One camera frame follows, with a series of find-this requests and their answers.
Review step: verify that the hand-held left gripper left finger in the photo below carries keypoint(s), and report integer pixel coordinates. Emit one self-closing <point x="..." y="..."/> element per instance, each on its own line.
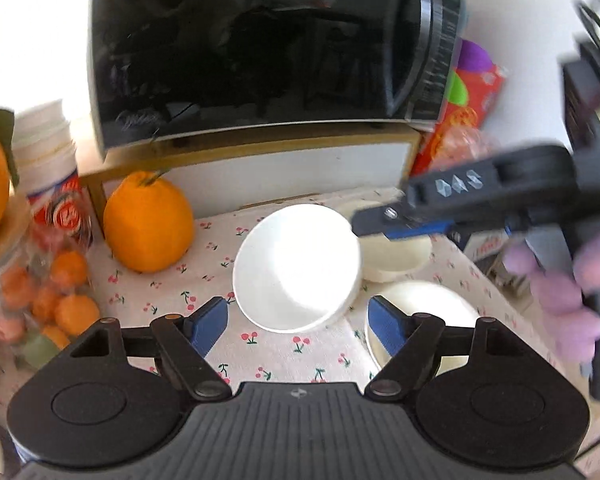
<point x="210" y="325"/>

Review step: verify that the bag of red snacks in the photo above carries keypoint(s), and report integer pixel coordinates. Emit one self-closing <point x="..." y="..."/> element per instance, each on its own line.
<point x="462" y="147"/>

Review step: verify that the glass jar of small oranges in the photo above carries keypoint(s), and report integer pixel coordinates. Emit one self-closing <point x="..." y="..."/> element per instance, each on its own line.
<point x="40" y="290"/>

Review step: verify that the stack of paper cups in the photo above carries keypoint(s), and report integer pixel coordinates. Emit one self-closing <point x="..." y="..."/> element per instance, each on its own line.
<point x="50" y="170"/>

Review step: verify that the cherry print tablecloth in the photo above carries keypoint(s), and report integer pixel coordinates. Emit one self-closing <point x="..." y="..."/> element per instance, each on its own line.
<point x="300" y="350"/>

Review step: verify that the dark and white carton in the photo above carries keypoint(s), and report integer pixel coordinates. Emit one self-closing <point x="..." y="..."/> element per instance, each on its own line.
<point x="485" y="247"/>

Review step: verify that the black microwave oven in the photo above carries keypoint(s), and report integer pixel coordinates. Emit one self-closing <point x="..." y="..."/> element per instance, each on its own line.
<point x="255" y="45"/>

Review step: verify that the white bowl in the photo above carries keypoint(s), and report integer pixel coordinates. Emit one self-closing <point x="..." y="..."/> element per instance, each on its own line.
<point x="295" y="270"/>

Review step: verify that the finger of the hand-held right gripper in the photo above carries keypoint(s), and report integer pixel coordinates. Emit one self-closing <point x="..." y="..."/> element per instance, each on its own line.
<point x="420" y="230"/>

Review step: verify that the cream bowl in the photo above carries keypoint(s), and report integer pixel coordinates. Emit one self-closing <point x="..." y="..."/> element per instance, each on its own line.
<point x="400" y="260"/>
<point x="430" y="300"/>

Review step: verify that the red cardboard box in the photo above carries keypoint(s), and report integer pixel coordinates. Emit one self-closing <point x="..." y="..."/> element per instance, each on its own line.
<point x="472" y="105"/>

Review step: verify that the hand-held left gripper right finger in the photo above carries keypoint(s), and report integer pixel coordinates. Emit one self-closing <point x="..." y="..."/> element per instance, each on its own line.
<point x="387" y="325"/>

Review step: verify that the person's right hand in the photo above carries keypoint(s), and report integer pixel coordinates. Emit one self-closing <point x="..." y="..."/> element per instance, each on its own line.
<point x="565" y="300"/>

